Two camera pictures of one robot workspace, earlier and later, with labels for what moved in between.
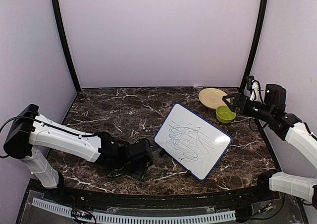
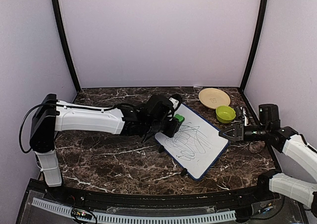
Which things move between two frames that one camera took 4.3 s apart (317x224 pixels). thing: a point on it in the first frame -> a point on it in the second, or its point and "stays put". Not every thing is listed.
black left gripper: x=139 y=174 -> x=171 y=132
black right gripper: x=240 y=97 -> x=239 y=132
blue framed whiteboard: x=194 y=145 stays put
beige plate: x=212 y=97 stays put
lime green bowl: x=224 y=115 stays put
